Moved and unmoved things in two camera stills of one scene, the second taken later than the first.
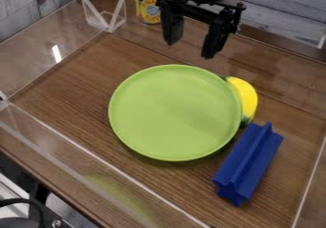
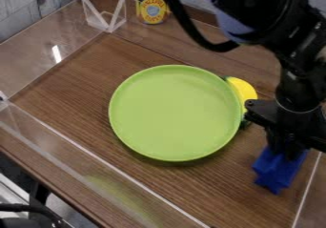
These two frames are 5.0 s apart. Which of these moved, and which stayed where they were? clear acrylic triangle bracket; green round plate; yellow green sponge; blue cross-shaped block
Moved: blue cross-shaped block
Stayed: yellow green sponge; clear acrylic triangle bracket; green round plate
